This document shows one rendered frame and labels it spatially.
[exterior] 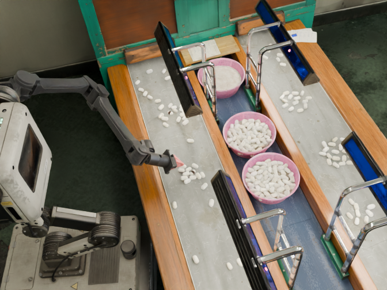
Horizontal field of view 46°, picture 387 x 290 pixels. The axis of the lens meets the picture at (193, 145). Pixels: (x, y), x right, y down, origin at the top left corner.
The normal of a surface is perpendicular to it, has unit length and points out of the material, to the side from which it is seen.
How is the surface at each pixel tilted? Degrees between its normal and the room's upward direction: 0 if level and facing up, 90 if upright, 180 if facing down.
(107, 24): 90
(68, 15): 90
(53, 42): 90
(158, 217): 0
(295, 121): 0
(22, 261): 0
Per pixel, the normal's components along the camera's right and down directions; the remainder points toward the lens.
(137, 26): 0.29, 0.75
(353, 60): -0.07, -0.60
